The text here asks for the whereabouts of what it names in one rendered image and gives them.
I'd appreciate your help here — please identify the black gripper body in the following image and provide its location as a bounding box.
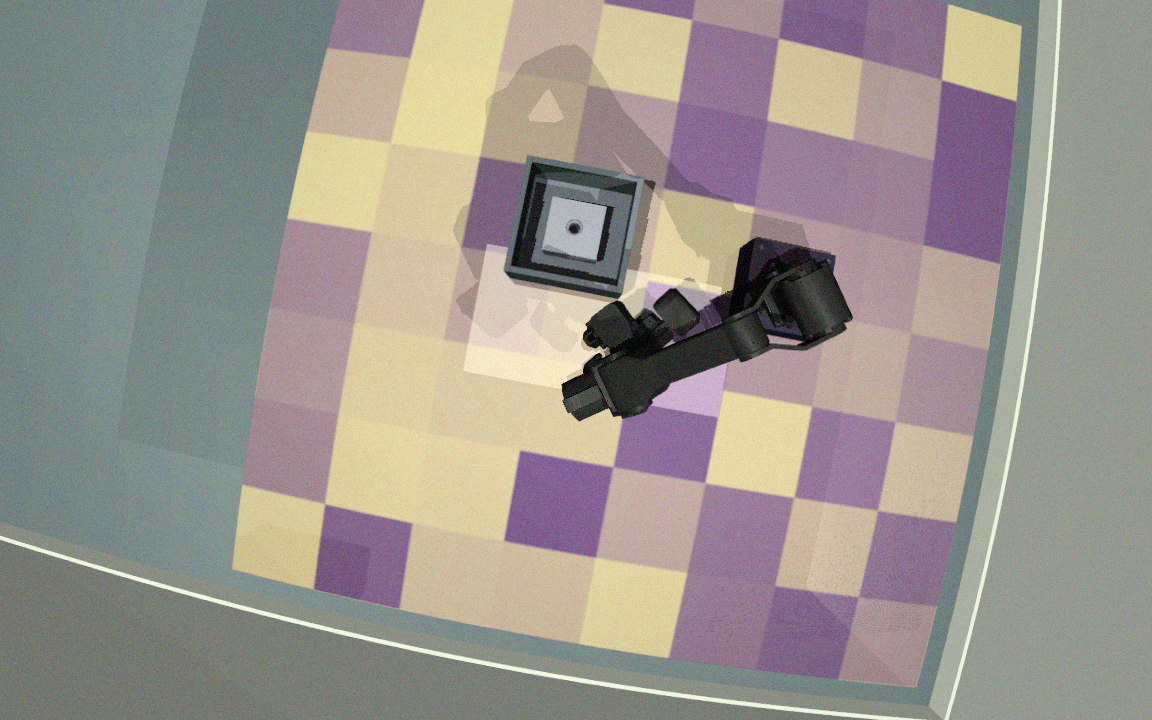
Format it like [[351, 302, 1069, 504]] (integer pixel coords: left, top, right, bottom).
[[583, 289, 700, 373]]

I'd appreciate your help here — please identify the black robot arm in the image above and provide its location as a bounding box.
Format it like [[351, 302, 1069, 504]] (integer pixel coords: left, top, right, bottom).
[[561, 258, 852, 420]]

